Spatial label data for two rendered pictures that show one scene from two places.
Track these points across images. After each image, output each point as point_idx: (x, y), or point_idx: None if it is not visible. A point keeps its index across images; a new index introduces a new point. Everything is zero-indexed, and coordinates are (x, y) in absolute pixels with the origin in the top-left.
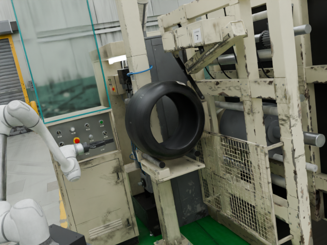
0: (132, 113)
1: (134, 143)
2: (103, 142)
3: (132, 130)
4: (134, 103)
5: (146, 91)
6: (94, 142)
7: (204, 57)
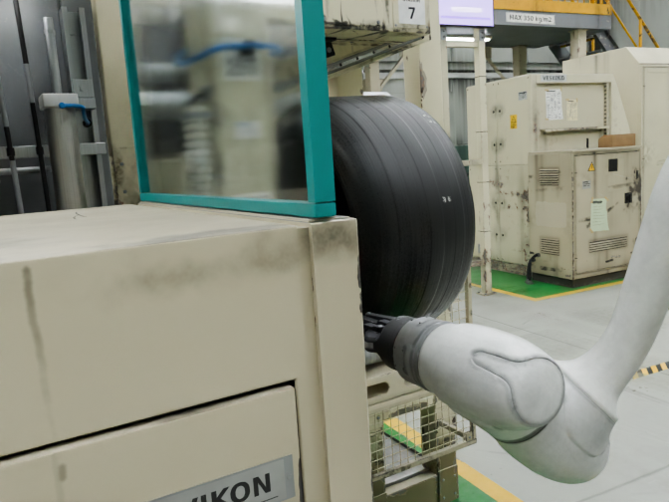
0: (445, 169)
1: (420, 283)
2: (372, 313)
3: (456, 222)
4: (422, 138)
5: (420, 109)
6: (370, 323)
7: (334, 69)
